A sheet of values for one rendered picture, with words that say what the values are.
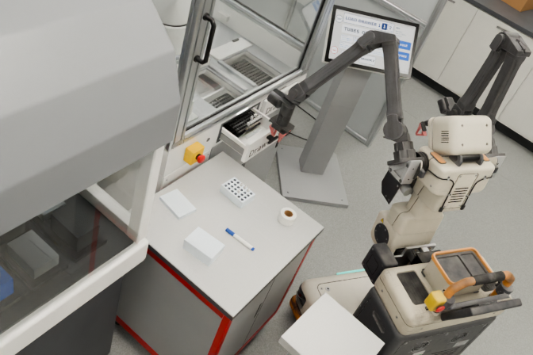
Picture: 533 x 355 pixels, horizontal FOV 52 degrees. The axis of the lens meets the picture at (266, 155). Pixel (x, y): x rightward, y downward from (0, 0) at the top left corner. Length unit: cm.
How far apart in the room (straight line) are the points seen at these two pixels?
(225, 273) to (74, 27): 112
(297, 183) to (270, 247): 144
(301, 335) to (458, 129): 95
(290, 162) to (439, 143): 170
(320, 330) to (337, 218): 159
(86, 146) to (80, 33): 25
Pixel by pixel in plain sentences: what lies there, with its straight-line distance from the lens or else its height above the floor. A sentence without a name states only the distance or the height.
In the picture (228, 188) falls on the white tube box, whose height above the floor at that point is 79.
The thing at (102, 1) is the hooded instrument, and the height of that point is 174.
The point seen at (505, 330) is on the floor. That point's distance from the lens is 363.
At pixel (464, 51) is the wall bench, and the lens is 511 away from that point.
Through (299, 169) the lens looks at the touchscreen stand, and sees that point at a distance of 370.
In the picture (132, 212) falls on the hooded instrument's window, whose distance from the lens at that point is 172.
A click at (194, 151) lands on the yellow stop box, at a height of 91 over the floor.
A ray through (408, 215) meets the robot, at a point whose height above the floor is 90.
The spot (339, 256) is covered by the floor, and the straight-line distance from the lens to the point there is 335.
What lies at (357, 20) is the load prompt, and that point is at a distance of 313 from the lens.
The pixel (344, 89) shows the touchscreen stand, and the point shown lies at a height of 74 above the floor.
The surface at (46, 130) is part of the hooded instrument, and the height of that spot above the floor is 158.
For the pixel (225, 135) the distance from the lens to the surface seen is 243.
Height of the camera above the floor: 240
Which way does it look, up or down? 40 degrees down
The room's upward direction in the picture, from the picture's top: 20 degrees clockwise
